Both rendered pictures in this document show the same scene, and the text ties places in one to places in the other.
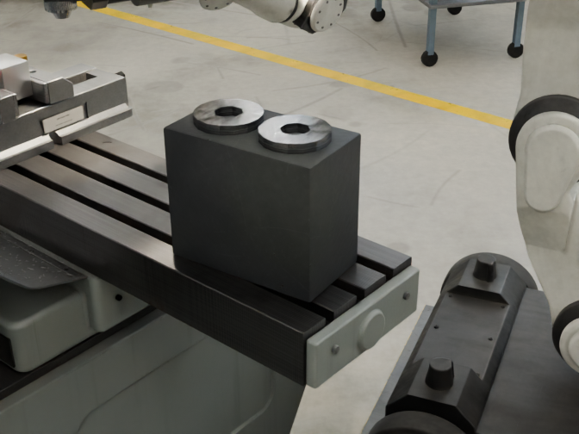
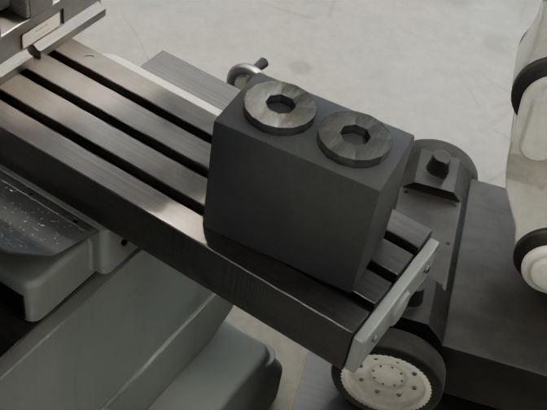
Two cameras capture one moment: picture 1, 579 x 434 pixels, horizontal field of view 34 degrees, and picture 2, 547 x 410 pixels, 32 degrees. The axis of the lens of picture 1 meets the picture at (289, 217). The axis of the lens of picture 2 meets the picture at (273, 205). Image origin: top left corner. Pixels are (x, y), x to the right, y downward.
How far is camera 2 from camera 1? 0.46 m
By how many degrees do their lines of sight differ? 20
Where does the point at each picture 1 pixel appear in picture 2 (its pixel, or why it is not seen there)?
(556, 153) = not seen: outside the picture
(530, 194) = (527, 146)
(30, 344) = (42, 298)
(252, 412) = (208, 294)
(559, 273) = (531, 204)
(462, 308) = (417, 207)
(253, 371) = not seen: hidden behind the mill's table
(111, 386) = (105, 313)
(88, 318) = (92, 261)
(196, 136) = (252, 136)
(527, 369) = (480, 274)
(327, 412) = not seen: hidden behind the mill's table
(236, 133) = (293, 134)
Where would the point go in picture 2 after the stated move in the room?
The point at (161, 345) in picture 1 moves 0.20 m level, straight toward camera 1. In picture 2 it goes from (148, 266) to (175, 364)
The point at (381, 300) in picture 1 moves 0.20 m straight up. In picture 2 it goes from (410, 282) to (449, 174)
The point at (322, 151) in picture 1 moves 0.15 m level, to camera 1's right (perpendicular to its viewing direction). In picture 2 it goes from (386, 165) to (505, 165)
